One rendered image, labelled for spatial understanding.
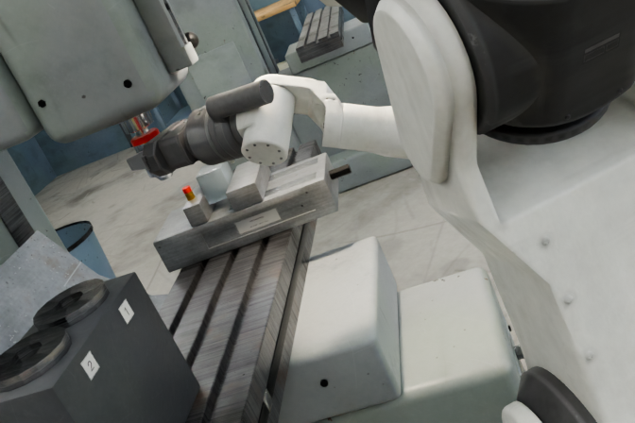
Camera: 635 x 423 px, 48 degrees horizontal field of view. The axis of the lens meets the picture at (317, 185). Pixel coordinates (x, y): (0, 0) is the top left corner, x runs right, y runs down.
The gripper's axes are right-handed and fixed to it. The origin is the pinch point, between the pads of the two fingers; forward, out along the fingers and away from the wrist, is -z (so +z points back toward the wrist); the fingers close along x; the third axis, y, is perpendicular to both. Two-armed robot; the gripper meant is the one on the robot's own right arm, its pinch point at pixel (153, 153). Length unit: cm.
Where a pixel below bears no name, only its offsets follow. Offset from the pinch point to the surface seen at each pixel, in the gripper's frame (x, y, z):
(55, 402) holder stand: 47, 9, 18
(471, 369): 2, 46, 38
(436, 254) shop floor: -168, 123, -39
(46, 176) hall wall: -463, 109, -599
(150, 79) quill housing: 5.3, -11.6, 11.0
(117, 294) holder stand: 31.3, 6.9, 13.9
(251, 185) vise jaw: -14.8, 14.8, 3.5
